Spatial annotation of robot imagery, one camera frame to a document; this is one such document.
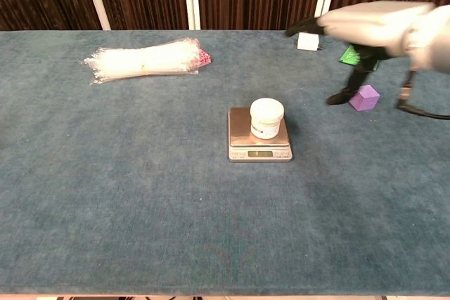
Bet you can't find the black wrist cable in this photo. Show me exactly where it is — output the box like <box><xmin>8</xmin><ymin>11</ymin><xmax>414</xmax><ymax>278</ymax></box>
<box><xmin>397</xmin><ymin>67</ymin><xmax>450</xmax><ymax>120</ymax></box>

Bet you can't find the small digital scale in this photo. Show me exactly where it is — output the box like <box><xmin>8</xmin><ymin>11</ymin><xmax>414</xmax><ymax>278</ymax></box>
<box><xmin>227</xmin><ymin>106</ymin><xmax>293</xmax><ymax>162</ymax></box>

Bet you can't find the white cube power adapter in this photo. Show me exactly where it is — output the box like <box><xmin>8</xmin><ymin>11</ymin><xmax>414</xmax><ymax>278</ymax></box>
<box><xmin>297</xmin><ymin>32</ymin><xmax>323</xmax><ymax>51</ymax></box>

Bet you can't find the green packet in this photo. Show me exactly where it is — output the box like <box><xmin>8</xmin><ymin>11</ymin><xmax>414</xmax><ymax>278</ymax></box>
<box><xmin>339</xmin><ymin>46</ymin><xmax>380</xmax><ymax>71</ymax></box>

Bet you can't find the purple cube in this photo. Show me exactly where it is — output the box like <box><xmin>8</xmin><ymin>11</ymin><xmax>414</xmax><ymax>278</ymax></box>
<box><xmin>348</xmin><ymin>84</ymin><xmax>381</xmax><ymax>112</ymax></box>

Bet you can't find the clear plastic straw bundle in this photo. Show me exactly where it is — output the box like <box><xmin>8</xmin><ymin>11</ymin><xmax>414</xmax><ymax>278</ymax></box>
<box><xmin>80</xmin><ymin>37</ymin><xmax>208</xmax><ymax>85</ymax></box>

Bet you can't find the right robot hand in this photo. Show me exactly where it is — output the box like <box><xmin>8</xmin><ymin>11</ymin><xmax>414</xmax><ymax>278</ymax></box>
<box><xmin>285</xmin><ymin>0</ymin><xmax>437</xmax><ymax>106</ymax></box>

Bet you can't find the white round container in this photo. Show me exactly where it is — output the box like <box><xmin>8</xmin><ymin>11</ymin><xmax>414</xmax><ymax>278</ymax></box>
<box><xmin>250</xmin><ymin>98</ymin><xmax>285</xmax><ymax>140</ymax></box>

